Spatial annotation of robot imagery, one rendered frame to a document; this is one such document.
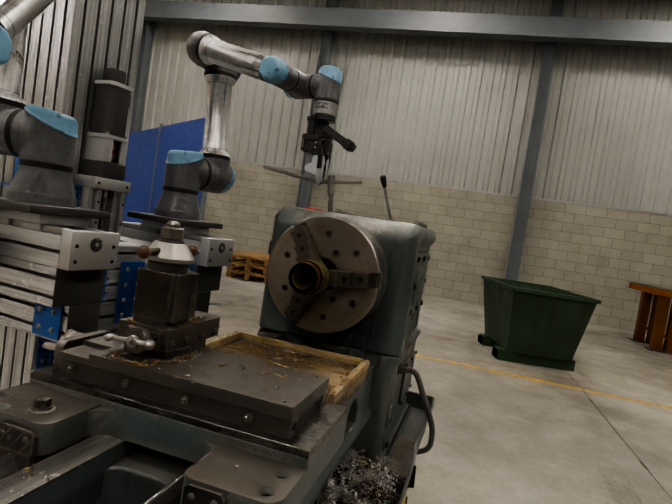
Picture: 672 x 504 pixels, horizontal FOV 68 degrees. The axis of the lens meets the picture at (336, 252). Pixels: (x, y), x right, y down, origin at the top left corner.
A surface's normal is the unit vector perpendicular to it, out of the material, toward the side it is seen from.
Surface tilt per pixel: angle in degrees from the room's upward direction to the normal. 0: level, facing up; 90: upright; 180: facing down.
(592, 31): 90
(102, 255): 90
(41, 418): 0
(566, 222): 90
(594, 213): 90
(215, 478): 0
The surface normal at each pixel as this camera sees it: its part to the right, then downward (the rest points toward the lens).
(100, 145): -0.38, -0.01
